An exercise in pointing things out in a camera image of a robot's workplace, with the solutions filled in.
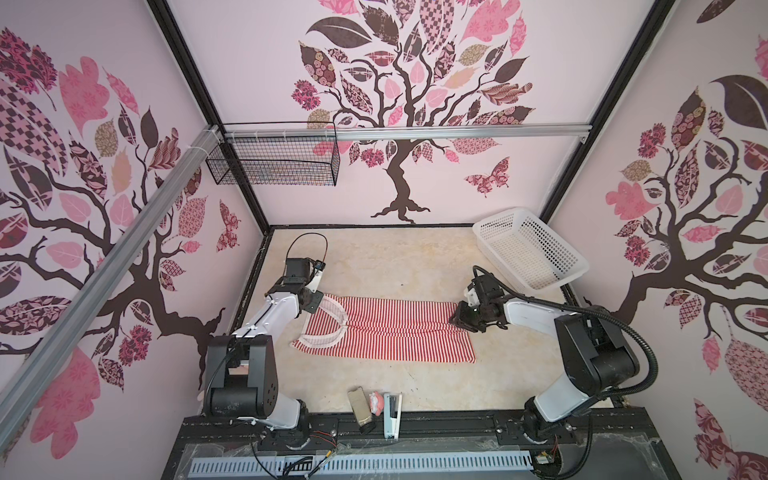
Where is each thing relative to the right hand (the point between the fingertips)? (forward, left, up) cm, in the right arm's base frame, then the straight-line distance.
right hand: (452, 318), depth 93 cm
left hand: (+4, +47, +6) cm, 47 cm away
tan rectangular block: (-26, +28, +3) cm, 38 cm away
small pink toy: (-26, +24, +4) cm, 35 cm away
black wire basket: (+42, +55, +34) cm, 77 cm away
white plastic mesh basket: (+27, -32, 0) cm, 42 cm away
